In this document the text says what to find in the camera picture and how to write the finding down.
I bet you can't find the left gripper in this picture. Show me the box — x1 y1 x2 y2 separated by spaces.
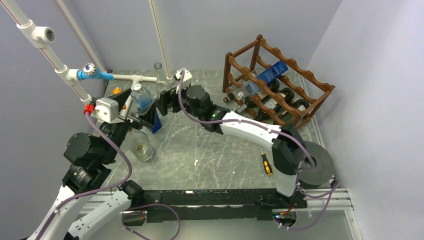
100 88 158 163

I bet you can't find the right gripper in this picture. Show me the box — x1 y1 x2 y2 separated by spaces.
156 80 203 120

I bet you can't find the clear stoppered glass bottle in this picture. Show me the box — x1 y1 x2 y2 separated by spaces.
131 82 162 134

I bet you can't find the blue square bottle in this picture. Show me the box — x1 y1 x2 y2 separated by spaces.
234 60 289 100

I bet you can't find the labelled dark wine bottle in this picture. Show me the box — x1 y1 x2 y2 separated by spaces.
235 77 281 115

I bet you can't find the dark green wine bottle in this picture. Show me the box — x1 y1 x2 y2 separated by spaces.
278 98 311 127

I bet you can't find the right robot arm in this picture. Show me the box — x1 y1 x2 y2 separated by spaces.
157 85 310 208

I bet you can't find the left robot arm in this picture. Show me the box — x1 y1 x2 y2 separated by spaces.
29 89 159 240

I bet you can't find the clear tall empty bottle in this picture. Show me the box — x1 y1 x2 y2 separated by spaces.
154 62 172 98

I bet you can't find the clear lying bottle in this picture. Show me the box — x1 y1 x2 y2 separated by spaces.
126 129 155 162

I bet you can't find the wooden wine rack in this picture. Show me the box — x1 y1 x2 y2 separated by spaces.
222 34 335 130

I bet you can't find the orange brass tap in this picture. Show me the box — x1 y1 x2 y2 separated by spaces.
112 87 128 110

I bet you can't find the blue tap valve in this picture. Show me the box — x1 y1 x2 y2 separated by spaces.
77 62 114 82

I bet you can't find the yellow black screwdriver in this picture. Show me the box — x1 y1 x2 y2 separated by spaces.
259 145 273 176

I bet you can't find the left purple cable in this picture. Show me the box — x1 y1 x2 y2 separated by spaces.
33 110 181 240

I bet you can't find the purple cable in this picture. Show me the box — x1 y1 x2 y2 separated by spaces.
33 110 181 240
177 70 340 232

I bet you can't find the white pvc pipe frame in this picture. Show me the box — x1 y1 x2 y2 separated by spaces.
0 0 157 120

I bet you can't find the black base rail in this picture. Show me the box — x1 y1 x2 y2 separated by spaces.
128 188 308 223

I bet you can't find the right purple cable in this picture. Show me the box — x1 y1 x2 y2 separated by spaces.
177 70 340 232

